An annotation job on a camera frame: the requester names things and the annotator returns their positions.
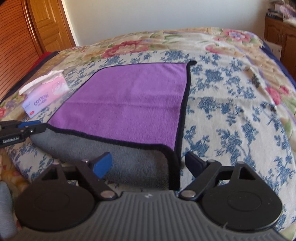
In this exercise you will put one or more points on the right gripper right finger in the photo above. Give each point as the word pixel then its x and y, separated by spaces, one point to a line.
pixel 205 173

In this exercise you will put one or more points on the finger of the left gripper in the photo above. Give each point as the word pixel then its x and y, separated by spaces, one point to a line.
pixel 30 130
pixel 28 123

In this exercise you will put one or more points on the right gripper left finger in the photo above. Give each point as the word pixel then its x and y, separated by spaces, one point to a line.
pixel 92 172

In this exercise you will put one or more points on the purple and grey microfibre towel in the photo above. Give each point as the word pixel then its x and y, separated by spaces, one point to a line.
pixel 136 112

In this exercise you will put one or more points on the pink cotton tissue box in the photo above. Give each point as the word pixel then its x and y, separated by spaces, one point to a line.
pixel 42 91

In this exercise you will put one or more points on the red blanket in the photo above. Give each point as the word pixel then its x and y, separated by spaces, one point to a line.
pixel 41 60

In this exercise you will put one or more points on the wooden slatted wardrobe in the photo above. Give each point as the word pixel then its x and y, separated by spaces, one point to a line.
pixel 18 49

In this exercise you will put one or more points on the wooden door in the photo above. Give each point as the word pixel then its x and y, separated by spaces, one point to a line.
pixel 50 24

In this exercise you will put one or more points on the floral bed quilt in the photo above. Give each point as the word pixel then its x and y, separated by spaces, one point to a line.
pixel 231 43

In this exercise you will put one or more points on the white cardboard box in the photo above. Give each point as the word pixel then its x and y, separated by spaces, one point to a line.
pixel 276 49

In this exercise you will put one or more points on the wooden sideboard cabinet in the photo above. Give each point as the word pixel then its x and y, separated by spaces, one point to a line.
pixel 283 34

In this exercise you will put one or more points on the clutter pile on cabinet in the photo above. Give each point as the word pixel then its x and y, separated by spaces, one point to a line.
pixel 283 11

